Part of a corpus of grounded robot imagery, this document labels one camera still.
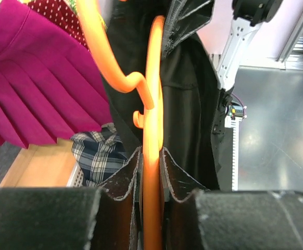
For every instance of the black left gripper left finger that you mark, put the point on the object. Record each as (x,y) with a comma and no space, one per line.
(102,217)

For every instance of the white perforated basket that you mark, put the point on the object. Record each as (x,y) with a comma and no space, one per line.
(76,177)

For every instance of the red polka dot skirt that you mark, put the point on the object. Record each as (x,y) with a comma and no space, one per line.
(59,13)

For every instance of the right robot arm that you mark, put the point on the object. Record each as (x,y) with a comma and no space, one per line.
(248,17)

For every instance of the black pleated skirt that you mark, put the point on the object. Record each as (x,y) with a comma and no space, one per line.
(188,80)

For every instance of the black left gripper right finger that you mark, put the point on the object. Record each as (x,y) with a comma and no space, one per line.
(197,218)

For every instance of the magenta skirt grey lining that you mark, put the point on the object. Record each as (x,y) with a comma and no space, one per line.
(50,87)

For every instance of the wooden clothes rack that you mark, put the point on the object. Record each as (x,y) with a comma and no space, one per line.
(41,166)

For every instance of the navy plaid skirt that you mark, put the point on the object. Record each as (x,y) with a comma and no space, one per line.
(98,154)

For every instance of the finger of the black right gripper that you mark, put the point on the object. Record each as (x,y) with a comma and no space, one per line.
(183,19)

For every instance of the white cable duct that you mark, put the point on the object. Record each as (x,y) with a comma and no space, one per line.
(234,125)

